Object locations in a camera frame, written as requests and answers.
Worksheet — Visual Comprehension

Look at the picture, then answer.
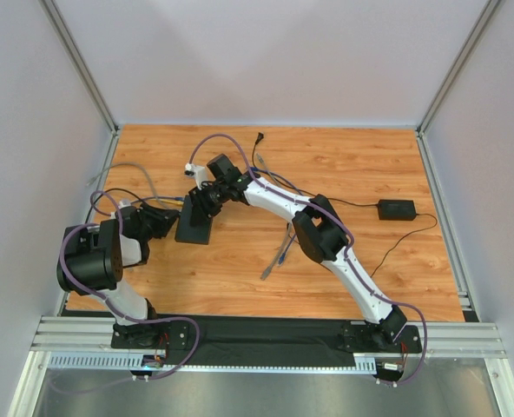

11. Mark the black network switch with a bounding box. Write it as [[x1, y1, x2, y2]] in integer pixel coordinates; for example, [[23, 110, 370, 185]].
[[175, 195, 213, 245]]

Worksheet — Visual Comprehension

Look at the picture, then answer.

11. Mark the black ethernet cable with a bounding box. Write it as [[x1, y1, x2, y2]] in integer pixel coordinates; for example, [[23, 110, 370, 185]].
[[82, 187, 145, 222]]

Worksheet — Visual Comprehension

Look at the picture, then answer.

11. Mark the grey ethernet cable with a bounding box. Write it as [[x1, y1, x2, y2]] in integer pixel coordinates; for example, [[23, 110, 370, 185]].
[[254, 152, 293, 281], [86, 162, 167, 202]]

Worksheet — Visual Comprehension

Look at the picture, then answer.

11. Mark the black power adapter brick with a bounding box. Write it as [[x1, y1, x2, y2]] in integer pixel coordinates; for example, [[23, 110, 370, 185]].
[[376, 199, 418, 221]]

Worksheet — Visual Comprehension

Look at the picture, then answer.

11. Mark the black adapter output cable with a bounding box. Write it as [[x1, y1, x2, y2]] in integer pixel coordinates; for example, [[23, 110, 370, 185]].
[[365, 212, 439, 281]]

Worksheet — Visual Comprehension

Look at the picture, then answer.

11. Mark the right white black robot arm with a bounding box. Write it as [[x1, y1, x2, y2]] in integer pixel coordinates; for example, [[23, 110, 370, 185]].
[[185, 154, 407, 344]]

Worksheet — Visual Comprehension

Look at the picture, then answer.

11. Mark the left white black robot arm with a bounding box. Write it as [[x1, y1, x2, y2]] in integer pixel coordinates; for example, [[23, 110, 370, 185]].
[[56, 200, 180, 349]]

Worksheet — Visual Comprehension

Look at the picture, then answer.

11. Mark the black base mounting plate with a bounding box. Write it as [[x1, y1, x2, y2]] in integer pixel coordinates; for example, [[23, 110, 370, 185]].
[[111, 315, 423, 365]]

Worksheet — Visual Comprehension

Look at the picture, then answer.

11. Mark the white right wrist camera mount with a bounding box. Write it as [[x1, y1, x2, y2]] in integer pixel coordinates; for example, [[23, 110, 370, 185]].
[[184, 162, 208, 189]]

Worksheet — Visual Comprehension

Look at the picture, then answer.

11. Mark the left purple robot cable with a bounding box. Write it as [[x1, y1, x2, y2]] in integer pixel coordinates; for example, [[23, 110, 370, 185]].
[[59, 189, 201, 383]]

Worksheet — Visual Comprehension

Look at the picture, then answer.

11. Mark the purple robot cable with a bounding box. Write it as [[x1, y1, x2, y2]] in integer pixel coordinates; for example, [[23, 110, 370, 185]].
[[59, 189, 201, 383], [188, 133, 432, 388]]

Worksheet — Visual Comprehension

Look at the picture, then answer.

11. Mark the black adapter mains cable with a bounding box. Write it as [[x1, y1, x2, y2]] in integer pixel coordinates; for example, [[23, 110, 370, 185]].
[[250, 131, 380, 209]]

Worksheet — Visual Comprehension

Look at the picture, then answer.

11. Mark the slotted cable duct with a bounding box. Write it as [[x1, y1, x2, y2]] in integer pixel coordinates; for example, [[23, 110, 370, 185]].
[[47, 352, 377, 375]]

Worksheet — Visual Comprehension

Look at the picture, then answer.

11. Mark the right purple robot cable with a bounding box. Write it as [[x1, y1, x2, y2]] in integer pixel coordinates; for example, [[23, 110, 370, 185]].
[[188, 133, 432, 388]]

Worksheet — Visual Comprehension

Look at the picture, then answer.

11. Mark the left aluminium frame post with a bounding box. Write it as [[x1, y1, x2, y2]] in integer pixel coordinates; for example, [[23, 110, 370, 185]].
[[39, 0, 119, 133]]

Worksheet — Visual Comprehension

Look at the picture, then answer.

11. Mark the aluminium frame post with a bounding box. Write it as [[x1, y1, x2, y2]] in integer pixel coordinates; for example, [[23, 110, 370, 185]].
[[39, 0, 119, 133], [415, 0, 504, 138]]

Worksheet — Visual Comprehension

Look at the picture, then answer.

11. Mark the right aluminium frame post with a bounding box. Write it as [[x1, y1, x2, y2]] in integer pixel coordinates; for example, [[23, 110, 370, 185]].
[[415, 0, 504, 138]]

